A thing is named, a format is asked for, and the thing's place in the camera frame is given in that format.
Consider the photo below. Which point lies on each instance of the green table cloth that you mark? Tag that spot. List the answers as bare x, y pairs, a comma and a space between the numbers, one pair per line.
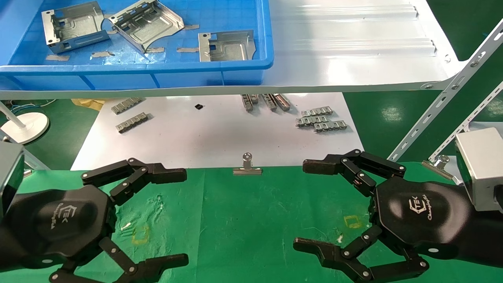
243, 228

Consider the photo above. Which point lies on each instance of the grey sheet metal bracket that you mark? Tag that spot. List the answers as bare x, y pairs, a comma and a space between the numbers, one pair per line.
232, 49
74, 21
157, 27

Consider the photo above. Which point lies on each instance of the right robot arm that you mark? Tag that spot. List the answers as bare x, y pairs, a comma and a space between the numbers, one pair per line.
487, 243

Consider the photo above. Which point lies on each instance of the blue plastic bin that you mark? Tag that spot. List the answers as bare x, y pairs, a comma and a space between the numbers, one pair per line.
235, 15

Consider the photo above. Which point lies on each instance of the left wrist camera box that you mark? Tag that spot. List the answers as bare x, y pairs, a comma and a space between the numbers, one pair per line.
10, 173

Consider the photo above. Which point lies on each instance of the white round floor stand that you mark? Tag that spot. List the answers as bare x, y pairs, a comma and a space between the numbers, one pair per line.
27, 125

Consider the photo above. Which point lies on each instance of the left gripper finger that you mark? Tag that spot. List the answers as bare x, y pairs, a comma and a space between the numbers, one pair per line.
165, 175

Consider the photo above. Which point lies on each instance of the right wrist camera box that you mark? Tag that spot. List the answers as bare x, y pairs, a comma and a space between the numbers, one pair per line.
479, 165

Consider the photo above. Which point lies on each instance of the tan tape strip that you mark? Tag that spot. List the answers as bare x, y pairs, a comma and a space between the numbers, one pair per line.
187, 50
155, 50
102, 54
57, 57
191, 27

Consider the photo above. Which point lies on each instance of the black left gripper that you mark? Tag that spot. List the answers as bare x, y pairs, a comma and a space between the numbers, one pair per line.
59, 224

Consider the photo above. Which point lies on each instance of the white shelf board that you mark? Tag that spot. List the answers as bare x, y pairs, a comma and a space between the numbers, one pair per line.
346, 59

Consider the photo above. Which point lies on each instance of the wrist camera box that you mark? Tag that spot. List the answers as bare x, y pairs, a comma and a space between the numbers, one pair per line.
479, 165
10, 173

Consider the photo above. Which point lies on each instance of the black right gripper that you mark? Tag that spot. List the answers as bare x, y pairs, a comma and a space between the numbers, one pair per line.
420, 216

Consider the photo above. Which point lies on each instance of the yellow plastic bag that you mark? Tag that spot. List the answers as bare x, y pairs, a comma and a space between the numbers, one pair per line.
90, 104

